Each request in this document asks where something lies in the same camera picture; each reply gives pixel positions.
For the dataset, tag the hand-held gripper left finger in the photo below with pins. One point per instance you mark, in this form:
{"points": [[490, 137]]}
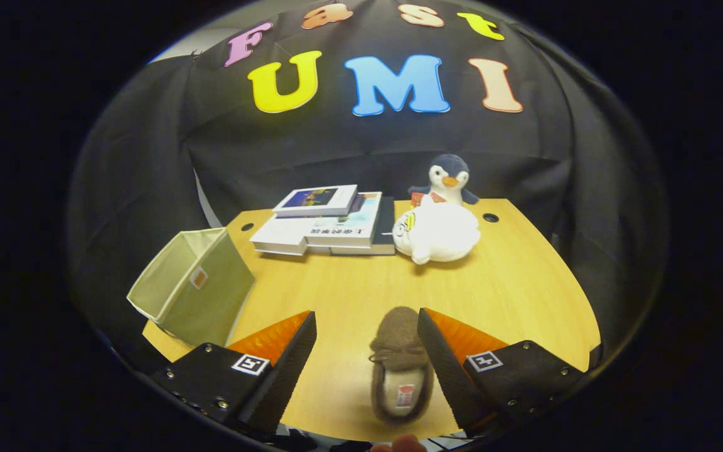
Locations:
{"points": [[289, 376]]}

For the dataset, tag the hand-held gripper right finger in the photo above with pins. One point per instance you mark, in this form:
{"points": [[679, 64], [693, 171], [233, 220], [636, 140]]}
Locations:
{"points": [[452, 376]]}

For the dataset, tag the brown fuzzy shoe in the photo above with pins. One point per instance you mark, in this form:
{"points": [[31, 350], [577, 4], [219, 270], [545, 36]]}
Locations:
{"points": [[399, 333]]}

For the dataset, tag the green fabric storage box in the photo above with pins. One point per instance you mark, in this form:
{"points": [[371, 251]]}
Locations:
{"points": [[211, 301]]}

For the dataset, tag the white book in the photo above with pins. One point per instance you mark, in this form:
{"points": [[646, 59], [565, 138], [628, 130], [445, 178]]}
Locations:
{"points": [[277, 235]]}

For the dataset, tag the white plush toy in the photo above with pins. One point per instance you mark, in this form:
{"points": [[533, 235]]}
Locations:
{"points": [[440, 235]]}

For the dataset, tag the light blue cover book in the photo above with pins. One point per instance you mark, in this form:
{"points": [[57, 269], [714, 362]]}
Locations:
{"points": [[352, 226]]}

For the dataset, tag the dark book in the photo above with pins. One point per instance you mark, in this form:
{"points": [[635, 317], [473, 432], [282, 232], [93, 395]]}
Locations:
{"points": [[386, 226]]}

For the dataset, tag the small blue cover book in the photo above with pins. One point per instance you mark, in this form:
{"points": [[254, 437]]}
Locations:
{"points": [[314, 201]]}

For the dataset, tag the penguin plush toy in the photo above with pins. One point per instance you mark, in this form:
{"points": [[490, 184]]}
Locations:
{"points": [[452, 172]]}

